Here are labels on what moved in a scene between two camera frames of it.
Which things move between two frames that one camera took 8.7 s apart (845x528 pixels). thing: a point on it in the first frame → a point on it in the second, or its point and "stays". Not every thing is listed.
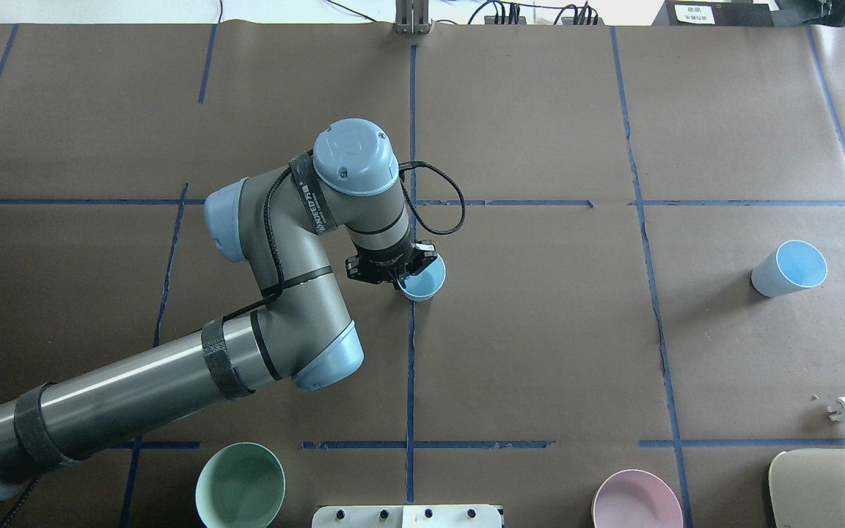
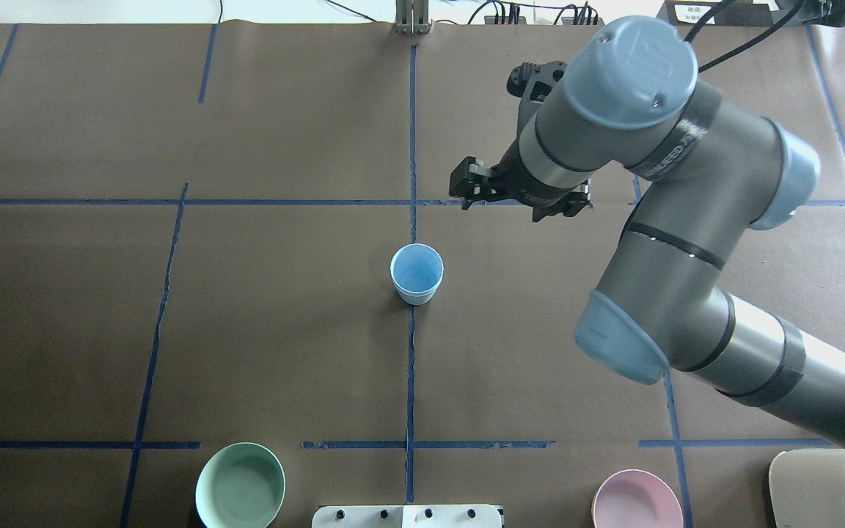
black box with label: [714, 13] stays
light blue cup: [795, 265] → [416, 272]
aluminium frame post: [411, 17] stays
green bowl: [240, 485] stays
